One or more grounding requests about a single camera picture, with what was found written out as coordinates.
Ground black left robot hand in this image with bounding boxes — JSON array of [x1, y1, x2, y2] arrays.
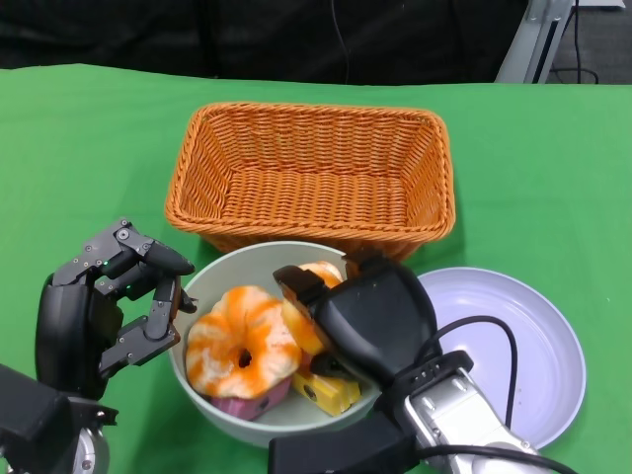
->
[[35, 216, 198, 401]]

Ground black hanging cable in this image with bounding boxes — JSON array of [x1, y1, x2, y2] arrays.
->
[[329, 0, 352, 82]]

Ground green tablecloth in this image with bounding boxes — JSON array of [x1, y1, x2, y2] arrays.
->
[[0, 62, 632, 474]]

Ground yellow cake block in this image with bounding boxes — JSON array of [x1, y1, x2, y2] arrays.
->
[[290, 368, 362, 418]]

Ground black backdrop curtain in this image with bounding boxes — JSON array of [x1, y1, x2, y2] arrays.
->
[[0, 0, 528, 84]]

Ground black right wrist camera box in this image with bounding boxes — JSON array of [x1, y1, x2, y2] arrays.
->
[[268, 412, 422, 474]]

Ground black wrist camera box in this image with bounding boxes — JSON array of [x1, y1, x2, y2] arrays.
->
[[0, 363, 119, 448], [268, 412, 422, 474]]

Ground orange white swirl bread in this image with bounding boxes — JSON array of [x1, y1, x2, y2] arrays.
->
[[186, 284, 303, 400], [279, 260, 346, 355]]

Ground pink cake block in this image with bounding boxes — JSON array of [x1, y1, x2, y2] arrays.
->
[[210, 378, 291, 422]]

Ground black floor cable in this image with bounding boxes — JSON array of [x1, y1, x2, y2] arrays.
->
[[548, 0, 601, 85]]

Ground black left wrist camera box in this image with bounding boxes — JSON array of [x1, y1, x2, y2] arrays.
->
[[0, 363, 119, 448]]

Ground grey metal frame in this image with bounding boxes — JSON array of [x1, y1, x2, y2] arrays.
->
[[496, 0, 577, 84]]

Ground pale lavender plate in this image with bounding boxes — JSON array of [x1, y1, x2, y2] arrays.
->
[[417, 267, 588, 450]]

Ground grey round bowl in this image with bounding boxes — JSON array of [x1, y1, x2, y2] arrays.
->
[[169, 240, 384, 448]]

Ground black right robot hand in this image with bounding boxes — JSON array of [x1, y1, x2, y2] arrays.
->
[[273, 254, 474, 396]]

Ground orange wicker basket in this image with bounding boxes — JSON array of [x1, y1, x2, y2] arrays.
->
[[164, 102, 456, 263]]

